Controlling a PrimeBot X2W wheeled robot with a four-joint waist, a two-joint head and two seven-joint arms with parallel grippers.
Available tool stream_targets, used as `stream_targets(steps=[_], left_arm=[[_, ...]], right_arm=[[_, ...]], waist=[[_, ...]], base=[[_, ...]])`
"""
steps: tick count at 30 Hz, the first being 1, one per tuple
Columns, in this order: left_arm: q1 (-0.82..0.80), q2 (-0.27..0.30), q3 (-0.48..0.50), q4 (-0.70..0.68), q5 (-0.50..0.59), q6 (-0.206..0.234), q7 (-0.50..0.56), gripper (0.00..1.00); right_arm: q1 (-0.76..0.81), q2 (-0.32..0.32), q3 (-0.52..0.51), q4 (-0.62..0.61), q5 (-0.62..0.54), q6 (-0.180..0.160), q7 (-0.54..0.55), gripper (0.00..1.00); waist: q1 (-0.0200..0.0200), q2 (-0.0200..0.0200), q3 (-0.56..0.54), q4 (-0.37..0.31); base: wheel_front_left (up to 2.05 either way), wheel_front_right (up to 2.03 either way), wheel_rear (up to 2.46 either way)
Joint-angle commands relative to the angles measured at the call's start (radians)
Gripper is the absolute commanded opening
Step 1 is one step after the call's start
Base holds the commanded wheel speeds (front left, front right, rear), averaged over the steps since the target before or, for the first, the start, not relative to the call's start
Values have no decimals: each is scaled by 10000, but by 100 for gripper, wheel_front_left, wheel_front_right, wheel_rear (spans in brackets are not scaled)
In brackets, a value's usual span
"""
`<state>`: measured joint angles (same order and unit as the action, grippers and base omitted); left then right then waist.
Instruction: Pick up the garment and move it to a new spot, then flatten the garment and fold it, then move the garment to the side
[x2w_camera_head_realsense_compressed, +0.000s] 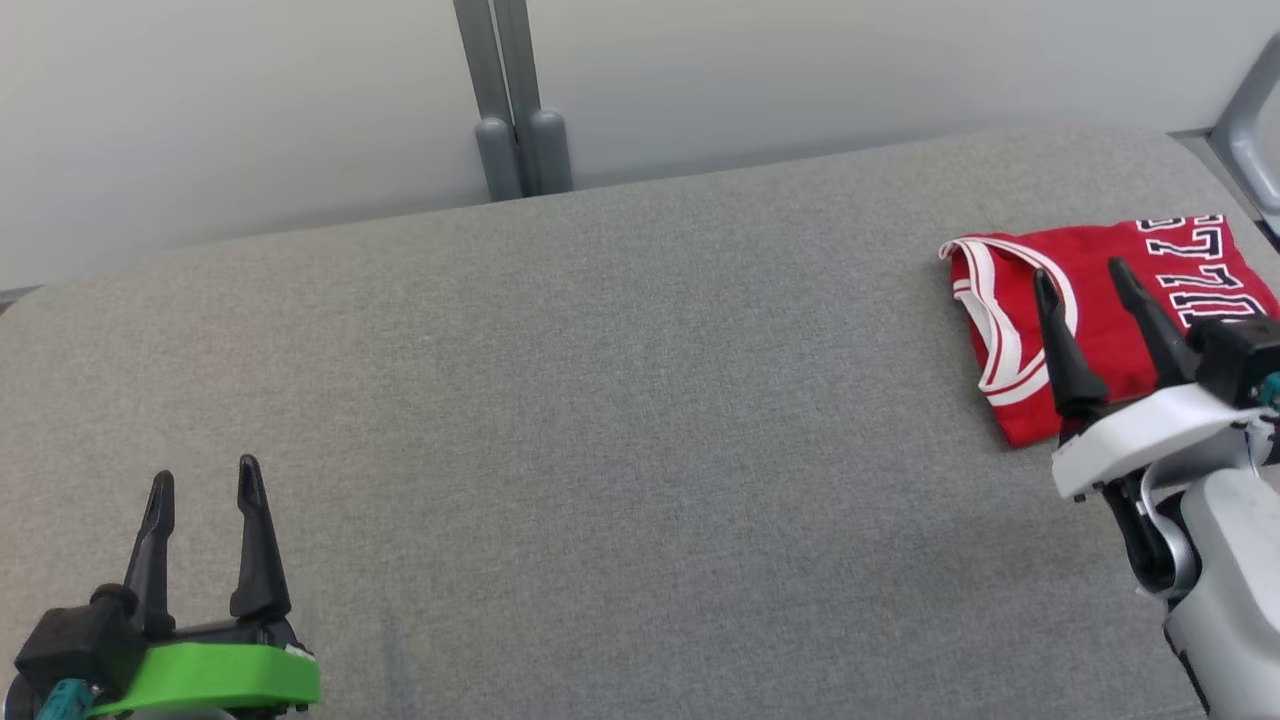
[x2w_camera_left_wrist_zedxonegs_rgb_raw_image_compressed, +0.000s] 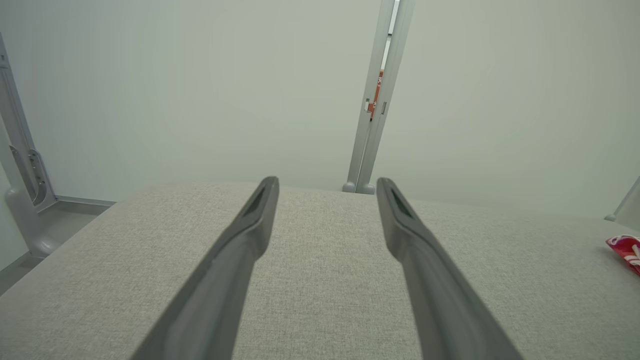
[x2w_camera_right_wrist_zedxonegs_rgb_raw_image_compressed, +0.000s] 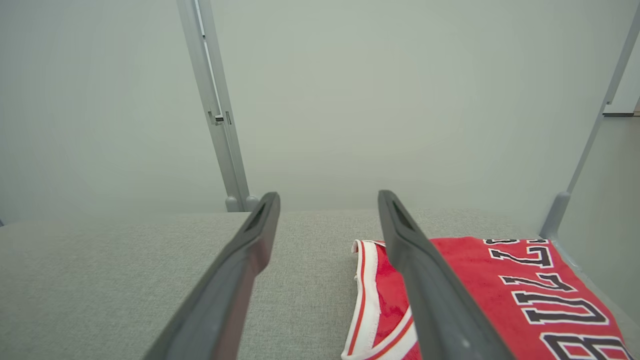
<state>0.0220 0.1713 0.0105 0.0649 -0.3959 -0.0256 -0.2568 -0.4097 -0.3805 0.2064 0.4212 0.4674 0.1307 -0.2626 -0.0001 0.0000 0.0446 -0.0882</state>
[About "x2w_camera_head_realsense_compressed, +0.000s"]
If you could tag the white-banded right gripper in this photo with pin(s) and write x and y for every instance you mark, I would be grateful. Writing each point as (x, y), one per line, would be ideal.
(1150, 430)

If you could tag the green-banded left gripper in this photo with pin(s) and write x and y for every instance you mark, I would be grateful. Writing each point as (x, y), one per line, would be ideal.
(220, 675)

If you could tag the red basketball jersey white trim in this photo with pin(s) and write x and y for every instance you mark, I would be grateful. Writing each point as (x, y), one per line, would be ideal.
(1100, 330)

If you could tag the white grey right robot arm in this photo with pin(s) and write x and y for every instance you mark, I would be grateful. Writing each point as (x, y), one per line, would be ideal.
(1230, 580)

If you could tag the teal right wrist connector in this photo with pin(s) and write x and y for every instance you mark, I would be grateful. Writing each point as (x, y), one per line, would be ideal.
(1272, 390)

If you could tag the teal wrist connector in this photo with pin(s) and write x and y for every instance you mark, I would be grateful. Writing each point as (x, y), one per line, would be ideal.
(65, 700)
(1272, 390)

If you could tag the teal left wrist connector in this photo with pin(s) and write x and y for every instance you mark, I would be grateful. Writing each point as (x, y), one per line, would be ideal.
(65, 700)

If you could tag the grey fabric sofa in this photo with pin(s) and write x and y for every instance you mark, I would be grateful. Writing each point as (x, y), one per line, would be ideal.
(600, 450)

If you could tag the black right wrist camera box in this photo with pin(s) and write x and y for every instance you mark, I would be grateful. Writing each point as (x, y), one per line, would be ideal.
(1240, 360)

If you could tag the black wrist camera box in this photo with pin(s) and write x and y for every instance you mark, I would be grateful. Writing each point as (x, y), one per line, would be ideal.
(80, 640)
(1240, 360)

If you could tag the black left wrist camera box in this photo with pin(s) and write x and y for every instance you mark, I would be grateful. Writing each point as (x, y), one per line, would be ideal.
(80, 640)

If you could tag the grey metal frame corner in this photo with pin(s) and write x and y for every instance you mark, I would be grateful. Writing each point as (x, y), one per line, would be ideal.
(1250, 130)

